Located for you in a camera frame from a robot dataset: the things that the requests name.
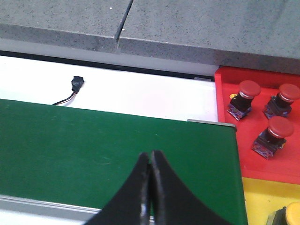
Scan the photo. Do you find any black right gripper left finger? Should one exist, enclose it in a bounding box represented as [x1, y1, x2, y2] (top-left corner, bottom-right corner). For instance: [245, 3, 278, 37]
[85, 152, 150, 225]

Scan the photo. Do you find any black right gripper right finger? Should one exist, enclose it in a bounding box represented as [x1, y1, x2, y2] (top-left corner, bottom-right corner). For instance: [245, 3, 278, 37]
[151, 150, 229, 225]

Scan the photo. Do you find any green conveyor belt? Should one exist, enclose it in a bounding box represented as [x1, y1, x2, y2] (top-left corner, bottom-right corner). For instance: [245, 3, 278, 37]
[0, 99, 248, 225]

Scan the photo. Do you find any yellow plastic tray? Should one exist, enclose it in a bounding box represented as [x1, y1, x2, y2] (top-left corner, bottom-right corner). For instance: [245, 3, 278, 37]
[242, 177, 300, 225]

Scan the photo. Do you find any red mushroom push button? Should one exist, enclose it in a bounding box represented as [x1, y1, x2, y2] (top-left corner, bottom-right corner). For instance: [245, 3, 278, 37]
[227, 80, 261, 121]

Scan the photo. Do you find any grey stone countertop slab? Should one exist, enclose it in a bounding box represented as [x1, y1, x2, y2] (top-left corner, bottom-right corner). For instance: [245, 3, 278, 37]
[0, 0, 135, 53]

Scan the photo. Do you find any grey stone slab right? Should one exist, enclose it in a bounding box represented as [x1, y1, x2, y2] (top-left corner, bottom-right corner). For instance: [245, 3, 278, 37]
[119, 0, 300, 74]

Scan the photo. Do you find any aluminium conveyor side rail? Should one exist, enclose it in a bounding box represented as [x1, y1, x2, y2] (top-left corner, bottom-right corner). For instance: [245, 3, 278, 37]
[0, 195, 100, 225]

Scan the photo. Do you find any black connector with cable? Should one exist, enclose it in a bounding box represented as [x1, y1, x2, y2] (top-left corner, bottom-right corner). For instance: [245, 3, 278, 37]
[53, 76, 84, 105]

